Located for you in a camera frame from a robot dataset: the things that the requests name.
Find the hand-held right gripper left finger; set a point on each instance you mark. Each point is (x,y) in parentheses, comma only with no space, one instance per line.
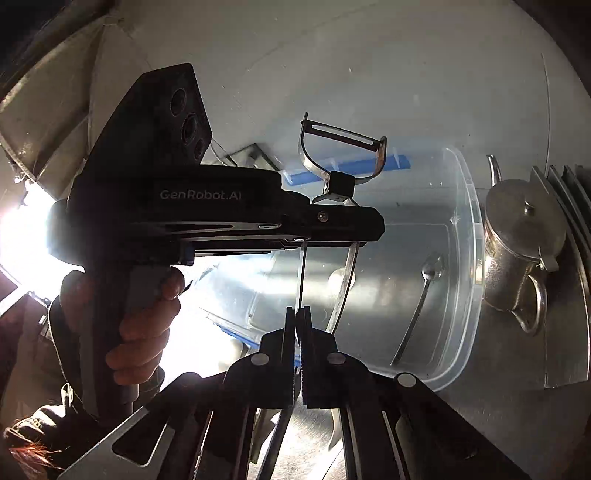
(292,341)

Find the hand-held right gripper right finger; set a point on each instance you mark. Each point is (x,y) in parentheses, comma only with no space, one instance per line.
(305,350)

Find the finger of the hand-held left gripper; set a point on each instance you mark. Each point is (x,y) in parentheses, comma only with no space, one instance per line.
(346,224)
(277,247)

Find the metal peeler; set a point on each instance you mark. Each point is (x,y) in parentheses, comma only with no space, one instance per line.
(344,184)

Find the clear plastic container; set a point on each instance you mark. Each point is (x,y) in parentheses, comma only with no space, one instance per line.
(415,230)

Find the person's left forearm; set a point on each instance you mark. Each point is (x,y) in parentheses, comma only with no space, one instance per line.
(32,369)

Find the person's left hand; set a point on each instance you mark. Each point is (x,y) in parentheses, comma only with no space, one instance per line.
(145,332)

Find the metal spoon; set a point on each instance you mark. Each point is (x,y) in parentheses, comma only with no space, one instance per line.
(422,295)

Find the lidded metal pitcher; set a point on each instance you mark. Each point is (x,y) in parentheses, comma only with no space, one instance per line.
(517,240)

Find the metal dish rack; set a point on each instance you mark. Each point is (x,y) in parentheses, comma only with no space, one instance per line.
(570,277)

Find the grey metal bracket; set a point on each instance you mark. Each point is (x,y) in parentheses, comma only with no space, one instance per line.
(251,157)

